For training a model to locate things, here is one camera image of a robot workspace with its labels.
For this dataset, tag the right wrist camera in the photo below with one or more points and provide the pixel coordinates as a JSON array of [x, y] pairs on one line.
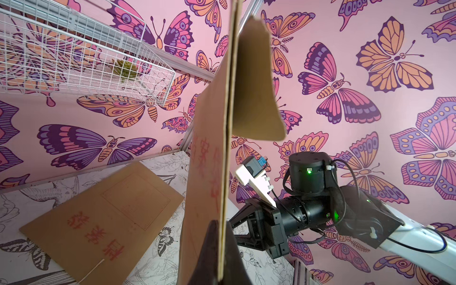
[[252, 172]]

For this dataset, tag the aluminium frame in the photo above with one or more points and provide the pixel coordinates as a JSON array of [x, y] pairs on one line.
[[190, 36]]

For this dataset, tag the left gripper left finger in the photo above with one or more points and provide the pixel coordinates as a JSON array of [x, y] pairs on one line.
[[205, 272]]

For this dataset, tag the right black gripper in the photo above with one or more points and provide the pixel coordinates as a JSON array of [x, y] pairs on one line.
[[266, 232]]

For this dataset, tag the kraft file bag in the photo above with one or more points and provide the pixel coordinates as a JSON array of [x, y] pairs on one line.
[[239, 101], [100, 235]]

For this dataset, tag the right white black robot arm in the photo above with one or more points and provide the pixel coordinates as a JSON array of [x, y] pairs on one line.
[[316, 201]]

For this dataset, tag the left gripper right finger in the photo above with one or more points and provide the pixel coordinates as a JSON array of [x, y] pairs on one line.
[[234, 270]]

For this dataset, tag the small green succulent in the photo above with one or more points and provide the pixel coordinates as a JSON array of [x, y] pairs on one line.
[[125, 70]]

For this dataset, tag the white wire basket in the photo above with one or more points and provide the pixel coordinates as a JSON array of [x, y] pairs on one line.
[[49, 48]]

